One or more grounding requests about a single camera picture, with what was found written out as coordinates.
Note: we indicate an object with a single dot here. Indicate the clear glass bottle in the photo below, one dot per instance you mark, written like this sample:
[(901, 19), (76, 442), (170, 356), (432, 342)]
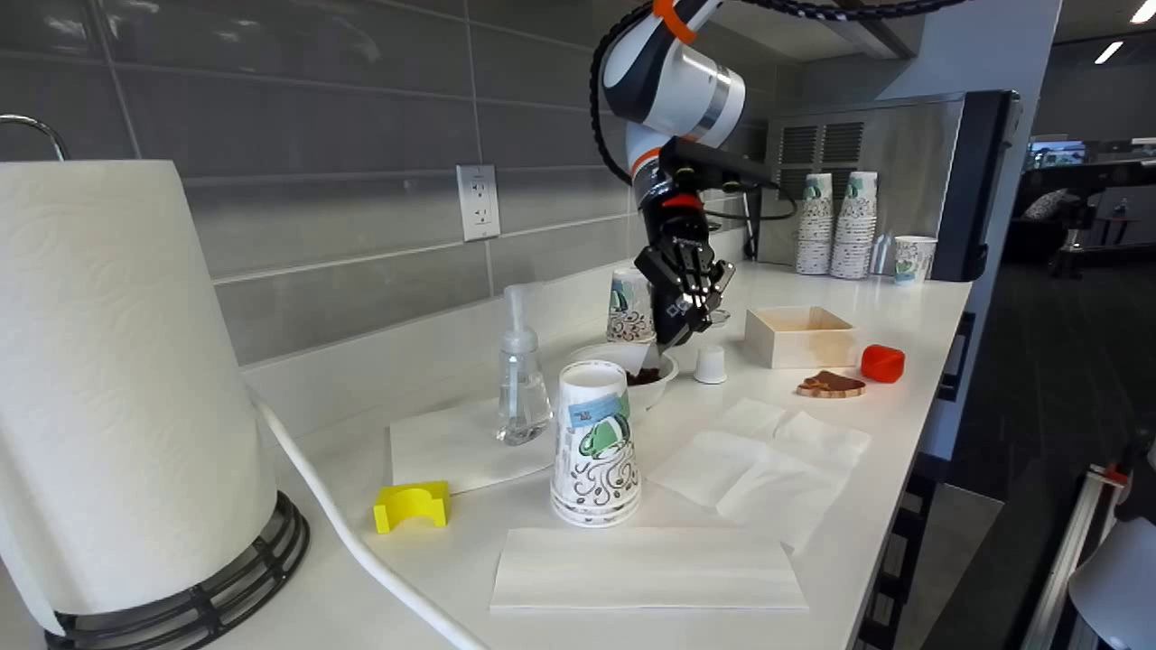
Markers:
[(522, 399)]

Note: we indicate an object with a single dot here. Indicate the single paper cup far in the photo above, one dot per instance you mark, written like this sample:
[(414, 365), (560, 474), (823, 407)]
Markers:
[(913, 257)]

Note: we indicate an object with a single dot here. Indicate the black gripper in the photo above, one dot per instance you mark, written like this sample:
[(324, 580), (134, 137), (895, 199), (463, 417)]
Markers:
[(680, 265)]

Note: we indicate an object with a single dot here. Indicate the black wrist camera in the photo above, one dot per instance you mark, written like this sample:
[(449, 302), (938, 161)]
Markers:
[(717, 169)]

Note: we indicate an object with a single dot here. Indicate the long white napkin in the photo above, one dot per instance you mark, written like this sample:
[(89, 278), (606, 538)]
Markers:
[(642, 567)]

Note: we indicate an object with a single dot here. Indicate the patterned paper cup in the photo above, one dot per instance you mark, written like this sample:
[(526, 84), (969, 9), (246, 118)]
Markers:
[(595, 470)]

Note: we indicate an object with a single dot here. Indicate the folded white napkin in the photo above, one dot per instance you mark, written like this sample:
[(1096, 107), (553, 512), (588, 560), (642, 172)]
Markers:
[(776, 470)]

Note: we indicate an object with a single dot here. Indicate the black paper towel holder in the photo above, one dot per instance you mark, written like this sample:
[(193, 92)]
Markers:
[(206, 608)]

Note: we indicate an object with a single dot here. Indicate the white wall outlet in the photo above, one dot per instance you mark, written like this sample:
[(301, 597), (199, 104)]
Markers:
[(479, 199)]

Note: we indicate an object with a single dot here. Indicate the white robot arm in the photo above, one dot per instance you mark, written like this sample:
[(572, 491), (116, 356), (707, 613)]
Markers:
[(659, 118)]

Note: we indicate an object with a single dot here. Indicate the white wooden box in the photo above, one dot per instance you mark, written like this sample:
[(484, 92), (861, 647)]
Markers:
[(800, 336)]

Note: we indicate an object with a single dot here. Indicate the tall paper cup stack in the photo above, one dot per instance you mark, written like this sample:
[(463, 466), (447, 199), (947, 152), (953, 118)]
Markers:
[(814, 225)]

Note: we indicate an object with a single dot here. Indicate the red plastic cup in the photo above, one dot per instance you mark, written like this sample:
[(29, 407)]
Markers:
[(883, 362)]

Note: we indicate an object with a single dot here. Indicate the stacked patterned paper cups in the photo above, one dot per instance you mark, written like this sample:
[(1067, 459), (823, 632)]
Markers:
[(629, 308)]

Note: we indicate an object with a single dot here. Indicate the white bowl with coffee beans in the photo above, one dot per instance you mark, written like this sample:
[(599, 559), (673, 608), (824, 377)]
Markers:
[(629, 359)]

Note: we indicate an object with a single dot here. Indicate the yellow plastic block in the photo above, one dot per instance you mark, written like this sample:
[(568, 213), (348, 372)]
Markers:
[(397, 502)]

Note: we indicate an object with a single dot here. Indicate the small white pod cup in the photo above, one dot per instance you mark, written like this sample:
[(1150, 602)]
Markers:
[(711, 365)]

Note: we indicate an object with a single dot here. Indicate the white paper towel roll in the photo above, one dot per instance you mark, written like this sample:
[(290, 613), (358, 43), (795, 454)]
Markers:
[(129, 446)]

